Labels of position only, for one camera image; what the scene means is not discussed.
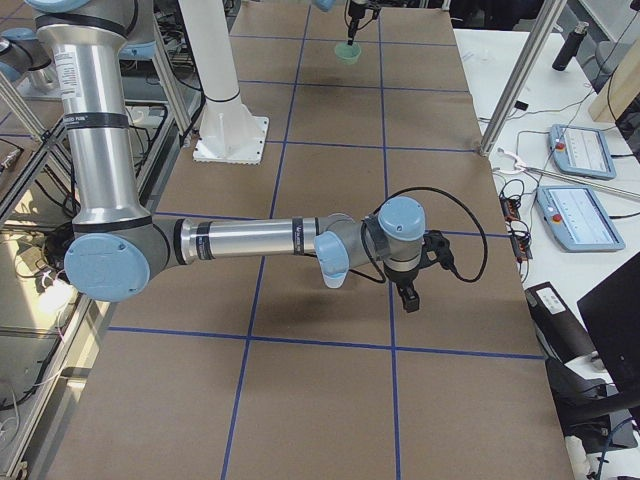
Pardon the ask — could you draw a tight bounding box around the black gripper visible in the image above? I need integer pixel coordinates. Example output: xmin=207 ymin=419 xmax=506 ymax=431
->
xmin=347 ymin=0 xmax=369 ymax=45
xmin=383 ymin=230 xmax=456 ymax=313

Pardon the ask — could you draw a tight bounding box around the pale green ceramic bowl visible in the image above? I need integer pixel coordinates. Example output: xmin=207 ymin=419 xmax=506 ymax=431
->
xmin=334 ymin=42 xmax=362 ymax=65

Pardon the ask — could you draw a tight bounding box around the black water bottle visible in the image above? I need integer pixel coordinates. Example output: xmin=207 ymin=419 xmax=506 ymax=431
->
xmin=552 ymin=21 xmax=590 ymax=71

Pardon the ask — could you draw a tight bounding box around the near blue teach pendant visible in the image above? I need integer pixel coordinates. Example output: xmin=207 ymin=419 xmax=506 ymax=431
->
xmin=536 ymin=186 xmax=625 ymax=253

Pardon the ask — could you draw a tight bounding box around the blue teach pendant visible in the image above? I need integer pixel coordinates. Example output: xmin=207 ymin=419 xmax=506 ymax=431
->
xmin=536 ymin=186 xmax=625 ymax=253
xmin=549 ymin=124 xmax=617 ymax=180

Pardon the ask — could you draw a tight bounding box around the black office chair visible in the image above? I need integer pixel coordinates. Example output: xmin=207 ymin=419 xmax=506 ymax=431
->
xmin=525 ymin=255 xmax=639 ymax=453

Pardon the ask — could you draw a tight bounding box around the far blue teach pendant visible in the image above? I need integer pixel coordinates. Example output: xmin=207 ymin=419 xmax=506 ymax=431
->
xmin=549 ymin=124 xmax=617 ymax=180

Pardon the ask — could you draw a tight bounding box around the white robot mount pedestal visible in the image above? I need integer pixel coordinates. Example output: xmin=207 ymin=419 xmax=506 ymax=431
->
xmin=179 ymin=0 xmax=269 ymax=165

